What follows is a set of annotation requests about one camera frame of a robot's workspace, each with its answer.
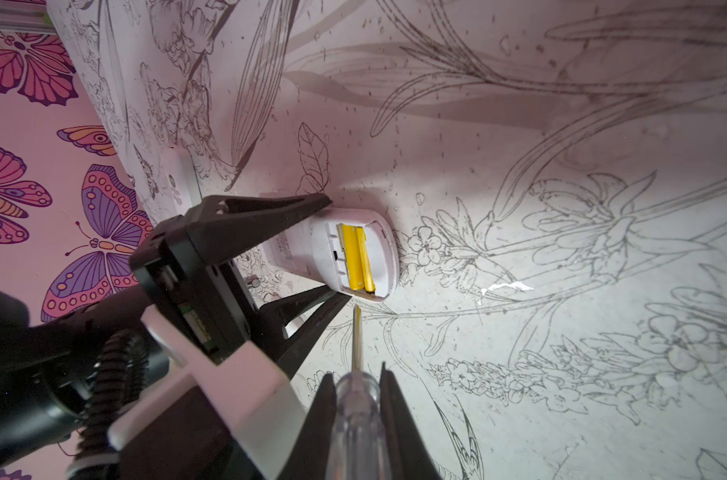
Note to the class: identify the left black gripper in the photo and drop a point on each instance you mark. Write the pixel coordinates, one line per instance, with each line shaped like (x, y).
(186, 267)

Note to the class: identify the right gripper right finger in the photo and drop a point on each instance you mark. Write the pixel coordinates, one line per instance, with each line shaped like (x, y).
(407, 454)

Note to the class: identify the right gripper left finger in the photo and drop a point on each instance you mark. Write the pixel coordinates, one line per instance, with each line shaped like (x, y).
(310, 454)

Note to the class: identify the thin grey screwdriver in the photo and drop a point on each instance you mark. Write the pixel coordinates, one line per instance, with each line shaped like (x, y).
(358, 448)

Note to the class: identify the yellow battery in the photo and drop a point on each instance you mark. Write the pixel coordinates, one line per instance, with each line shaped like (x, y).
(367, 274)
(350, 243)

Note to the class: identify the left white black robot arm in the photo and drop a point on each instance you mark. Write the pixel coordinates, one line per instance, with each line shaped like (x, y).
(95, 357)

